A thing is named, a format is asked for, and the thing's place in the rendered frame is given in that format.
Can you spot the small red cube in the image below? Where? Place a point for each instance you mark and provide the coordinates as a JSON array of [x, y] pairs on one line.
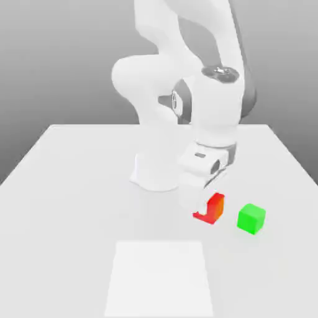
[[216, 208]]

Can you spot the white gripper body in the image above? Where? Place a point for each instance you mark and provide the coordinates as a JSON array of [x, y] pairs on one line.
[[190, 190]]

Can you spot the small green cube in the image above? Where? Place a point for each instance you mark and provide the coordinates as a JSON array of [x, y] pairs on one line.
[[251, 218]]

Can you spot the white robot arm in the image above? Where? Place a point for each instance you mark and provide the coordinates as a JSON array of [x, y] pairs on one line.
[[216, 111]]

